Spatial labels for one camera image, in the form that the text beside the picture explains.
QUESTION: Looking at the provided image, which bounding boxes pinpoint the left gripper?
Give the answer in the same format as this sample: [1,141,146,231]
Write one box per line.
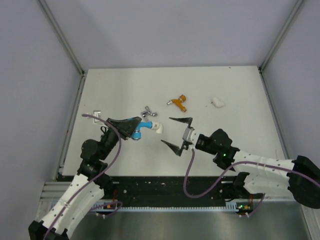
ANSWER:
[99,117,142,160]

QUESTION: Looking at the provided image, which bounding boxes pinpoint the blue water faucet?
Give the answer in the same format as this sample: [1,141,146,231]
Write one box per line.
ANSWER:
[131,119,154,141]

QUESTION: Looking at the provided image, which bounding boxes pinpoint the white elbow pipe fitting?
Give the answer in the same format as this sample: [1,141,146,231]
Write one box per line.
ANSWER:
[151,121,164,134]

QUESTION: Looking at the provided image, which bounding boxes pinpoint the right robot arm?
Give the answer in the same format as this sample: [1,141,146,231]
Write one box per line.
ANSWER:
[164,117,320,209]

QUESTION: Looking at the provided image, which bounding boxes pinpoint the white elbow fitting far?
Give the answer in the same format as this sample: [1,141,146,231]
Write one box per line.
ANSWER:
[211,97,225,108]

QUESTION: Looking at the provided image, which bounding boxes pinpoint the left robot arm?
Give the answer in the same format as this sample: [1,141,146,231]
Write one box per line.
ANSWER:
[28,116,142,240]

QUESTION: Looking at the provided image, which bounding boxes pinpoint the chrome water faucet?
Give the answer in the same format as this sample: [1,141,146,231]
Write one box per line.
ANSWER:
[141,106,158,120]

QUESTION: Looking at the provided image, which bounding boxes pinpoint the orange water faucet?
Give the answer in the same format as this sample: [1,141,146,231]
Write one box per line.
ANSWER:
[167,94,187,113]

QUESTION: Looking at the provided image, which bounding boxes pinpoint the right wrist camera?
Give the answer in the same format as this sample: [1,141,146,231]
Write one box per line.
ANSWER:
[181,127,198,147]

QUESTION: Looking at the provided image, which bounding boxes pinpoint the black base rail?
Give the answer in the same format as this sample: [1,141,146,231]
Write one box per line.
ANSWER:
[102,176,250,207]

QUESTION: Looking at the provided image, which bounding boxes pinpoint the grey cable duct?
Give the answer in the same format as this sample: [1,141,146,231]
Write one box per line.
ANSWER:
[89,201,253,215]

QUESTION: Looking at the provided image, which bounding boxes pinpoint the left aluminium frame post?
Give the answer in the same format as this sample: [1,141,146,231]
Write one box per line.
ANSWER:
[37,0,87,76]

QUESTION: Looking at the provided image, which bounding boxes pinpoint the aluminium frame post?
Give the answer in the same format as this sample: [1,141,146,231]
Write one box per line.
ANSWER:
[37,0,87,76]
[258,0,307,73]

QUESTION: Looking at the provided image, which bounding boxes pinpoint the right aluminium frame post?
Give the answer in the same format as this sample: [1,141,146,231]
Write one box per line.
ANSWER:
[258,0,307,73]

